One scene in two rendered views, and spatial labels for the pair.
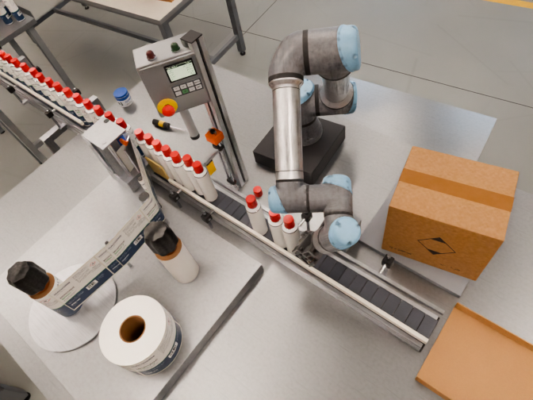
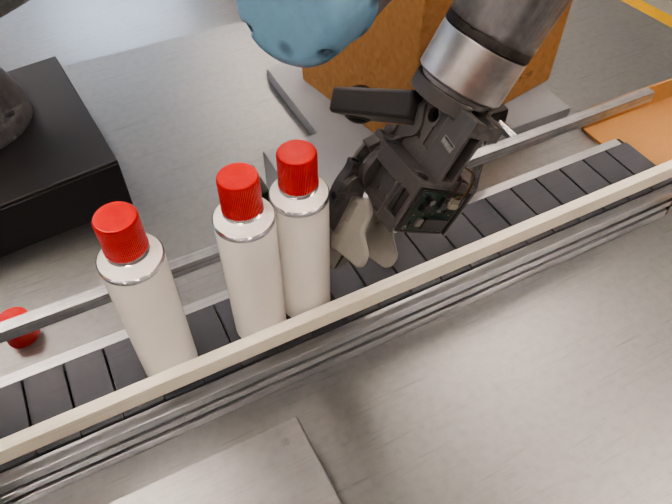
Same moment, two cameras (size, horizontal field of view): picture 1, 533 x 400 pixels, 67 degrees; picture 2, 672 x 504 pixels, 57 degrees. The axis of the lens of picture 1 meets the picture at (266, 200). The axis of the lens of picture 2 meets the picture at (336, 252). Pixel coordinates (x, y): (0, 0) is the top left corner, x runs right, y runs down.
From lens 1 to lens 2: 0.95 m
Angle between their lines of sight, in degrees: 45
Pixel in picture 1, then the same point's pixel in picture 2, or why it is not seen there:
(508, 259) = not seen: hidden behind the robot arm
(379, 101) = (49, 20)
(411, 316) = (603, 172)
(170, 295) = not seen: outside the picture
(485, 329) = (641, 115)
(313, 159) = (79, 139)
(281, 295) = (412, 424)
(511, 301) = (595, 70)
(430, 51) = not seen: outside the picture
